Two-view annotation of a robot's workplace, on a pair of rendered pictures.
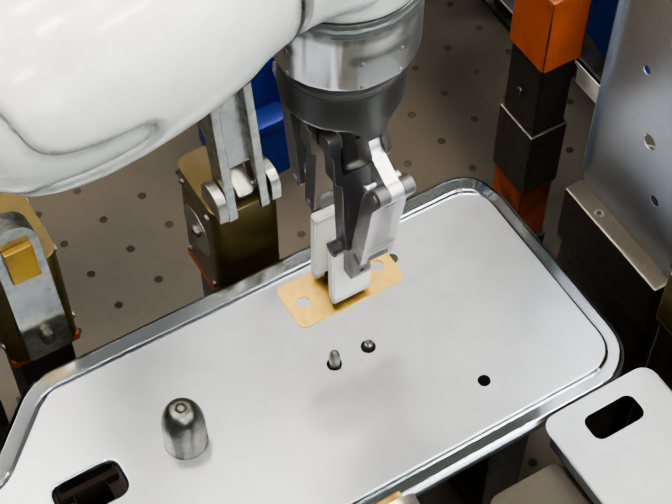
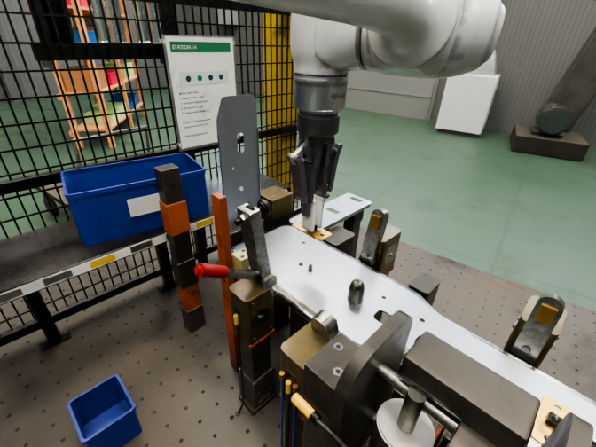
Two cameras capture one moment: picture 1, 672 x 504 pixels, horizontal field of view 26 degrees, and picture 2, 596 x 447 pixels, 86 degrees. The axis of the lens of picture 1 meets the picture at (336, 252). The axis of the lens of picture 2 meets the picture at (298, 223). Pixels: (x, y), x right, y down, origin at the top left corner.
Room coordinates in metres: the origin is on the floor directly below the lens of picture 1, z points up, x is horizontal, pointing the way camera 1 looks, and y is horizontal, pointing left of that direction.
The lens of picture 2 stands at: (0.75, 0.55, 1.46)
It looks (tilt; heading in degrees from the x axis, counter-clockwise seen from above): 30 degrees down; 255
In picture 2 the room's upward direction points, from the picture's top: 2 degrees clockwise
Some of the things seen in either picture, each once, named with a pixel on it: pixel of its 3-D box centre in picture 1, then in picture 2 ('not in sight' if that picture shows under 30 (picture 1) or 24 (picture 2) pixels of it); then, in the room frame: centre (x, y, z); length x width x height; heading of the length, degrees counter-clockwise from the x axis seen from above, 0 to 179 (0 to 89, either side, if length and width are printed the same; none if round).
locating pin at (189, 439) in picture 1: (184, 428); (356, 292); (0.50, 0.11, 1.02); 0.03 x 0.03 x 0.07
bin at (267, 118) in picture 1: (256, 118); (106, 417); (1.03, 0.09, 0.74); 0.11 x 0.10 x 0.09; 121
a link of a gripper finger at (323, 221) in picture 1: (331, 238); (309, 215); (0.58, 0.00, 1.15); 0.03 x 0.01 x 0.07; 121
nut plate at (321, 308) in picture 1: (340, 280); (311, 228); (0.57, 0.00, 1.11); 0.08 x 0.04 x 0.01; 121
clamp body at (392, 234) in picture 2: not in sight; (376, 283); (0.35, -0.06, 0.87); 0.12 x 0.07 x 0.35; 31
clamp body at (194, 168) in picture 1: (231, 288); (249, 353); (0.72, 0.09, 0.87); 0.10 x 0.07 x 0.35; 31
